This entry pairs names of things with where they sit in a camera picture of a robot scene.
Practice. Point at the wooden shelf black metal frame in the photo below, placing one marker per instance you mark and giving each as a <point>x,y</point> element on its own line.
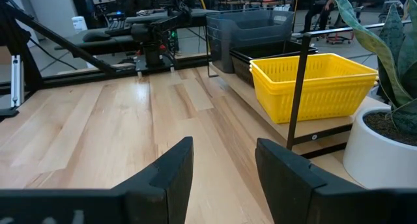
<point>298,97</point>

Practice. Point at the black computer mouse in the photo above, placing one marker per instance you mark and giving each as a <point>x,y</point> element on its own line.
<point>96,36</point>

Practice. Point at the yellow plastic basket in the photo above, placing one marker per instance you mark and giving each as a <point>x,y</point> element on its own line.
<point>309,100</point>
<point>325,66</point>
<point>252,70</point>

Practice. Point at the person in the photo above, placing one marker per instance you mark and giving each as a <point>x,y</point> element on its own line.
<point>321,9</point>

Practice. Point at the green plant in white pot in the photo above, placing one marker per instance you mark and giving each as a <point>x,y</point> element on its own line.
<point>374,159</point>

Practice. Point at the grey translucent plastic basket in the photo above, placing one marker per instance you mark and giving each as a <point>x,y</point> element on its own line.
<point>228,45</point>
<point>247,22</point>
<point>267,17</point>

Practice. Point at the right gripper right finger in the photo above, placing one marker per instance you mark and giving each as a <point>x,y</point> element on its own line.
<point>293,191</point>

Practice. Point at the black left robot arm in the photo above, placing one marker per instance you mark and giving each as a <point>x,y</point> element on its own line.
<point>151,38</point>

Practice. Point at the white container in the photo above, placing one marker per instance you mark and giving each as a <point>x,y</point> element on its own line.
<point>79,24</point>

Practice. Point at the black plastic basket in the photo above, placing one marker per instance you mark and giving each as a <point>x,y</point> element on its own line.
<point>242,71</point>
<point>277,48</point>
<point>260,52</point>

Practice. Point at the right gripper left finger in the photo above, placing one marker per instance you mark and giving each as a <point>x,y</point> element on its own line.
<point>163,191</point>

